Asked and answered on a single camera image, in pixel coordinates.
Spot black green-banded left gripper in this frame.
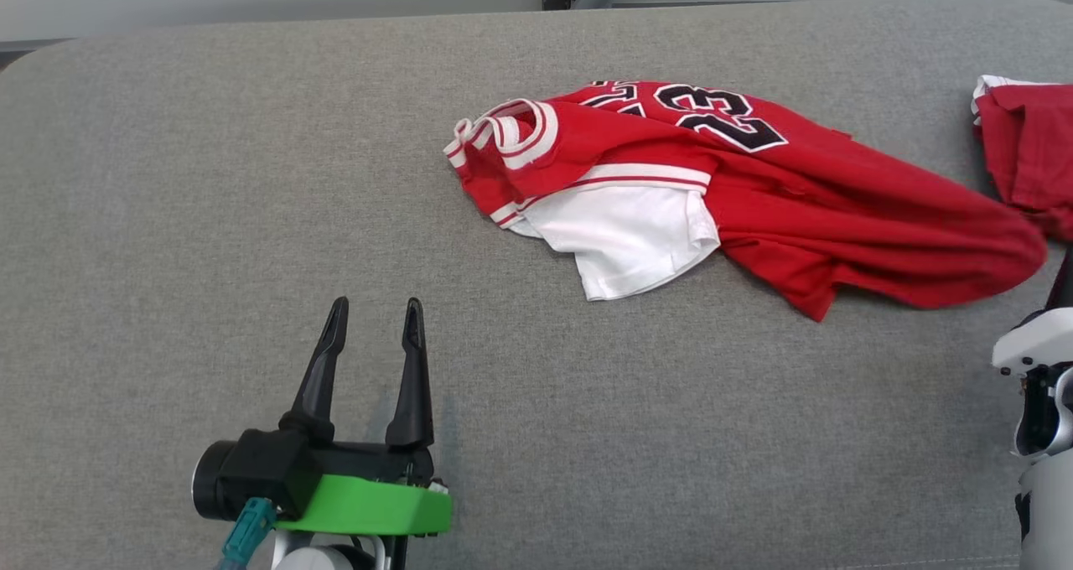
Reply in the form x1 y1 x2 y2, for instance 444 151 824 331
275 296 452 536

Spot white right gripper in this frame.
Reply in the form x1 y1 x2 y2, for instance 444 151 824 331
992 247 1073 376

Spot red shorts with white stripe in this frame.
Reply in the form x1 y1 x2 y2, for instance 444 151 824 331
971 74 1073 244

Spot red and white basketball jersey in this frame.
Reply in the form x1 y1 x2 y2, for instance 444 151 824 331
444 80 1049 324

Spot teal cable connector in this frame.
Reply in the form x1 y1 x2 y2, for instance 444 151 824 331
216 497 276 570

